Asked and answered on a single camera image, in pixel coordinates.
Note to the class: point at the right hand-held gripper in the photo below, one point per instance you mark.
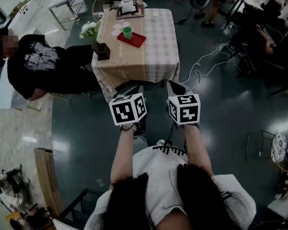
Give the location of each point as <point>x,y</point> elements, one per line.
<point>186,112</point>

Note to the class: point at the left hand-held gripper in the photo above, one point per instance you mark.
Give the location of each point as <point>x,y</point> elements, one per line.
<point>127,109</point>

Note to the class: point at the red notebook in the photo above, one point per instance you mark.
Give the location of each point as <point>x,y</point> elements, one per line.
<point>135,41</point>

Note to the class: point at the green cup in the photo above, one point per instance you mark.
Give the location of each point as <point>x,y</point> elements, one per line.
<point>127,33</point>

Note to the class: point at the person's right forearm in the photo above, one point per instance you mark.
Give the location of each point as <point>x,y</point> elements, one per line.
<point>196,150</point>

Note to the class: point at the person's left forearm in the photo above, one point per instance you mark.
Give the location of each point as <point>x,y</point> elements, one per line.
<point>122,154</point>

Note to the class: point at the small white candle jar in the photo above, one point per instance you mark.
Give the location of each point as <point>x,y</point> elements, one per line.
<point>155,14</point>

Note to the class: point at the person's jeans leg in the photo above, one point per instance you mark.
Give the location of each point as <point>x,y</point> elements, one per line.
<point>140,144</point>

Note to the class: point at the person's white shoe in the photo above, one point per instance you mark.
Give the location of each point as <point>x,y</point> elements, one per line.
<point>160,142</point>

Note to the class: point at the beige checked tablecloth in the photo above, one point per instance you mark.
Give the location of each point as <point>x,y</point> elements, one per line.
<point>146,59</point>

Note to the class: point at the dark brown vase box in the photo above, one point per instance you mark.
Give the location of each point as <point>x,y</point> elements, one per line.
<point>102,49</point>

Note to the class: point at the person's white shirt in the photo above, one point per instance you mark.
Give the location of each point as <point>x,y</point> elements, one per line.
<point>160,176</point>

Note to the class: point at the white flower-shaped coaster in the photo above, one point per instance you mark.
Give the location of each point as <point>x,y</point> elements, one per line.
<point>117,27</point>

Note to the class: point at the white flower bouquet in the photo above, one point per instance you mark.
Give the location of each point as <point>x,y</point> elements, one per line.
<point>88,29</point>

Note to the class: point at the dark brown square tray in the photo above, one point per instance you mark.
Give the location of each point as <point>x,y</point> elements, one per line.
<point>140,12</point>

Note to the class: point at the patterned round cushion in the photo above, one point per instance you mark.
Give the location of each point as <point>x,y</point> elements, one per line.
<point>279,147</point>

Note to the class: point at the wooden bench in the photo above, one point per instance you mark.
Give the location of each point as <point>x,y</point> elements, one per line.
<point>48,176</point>

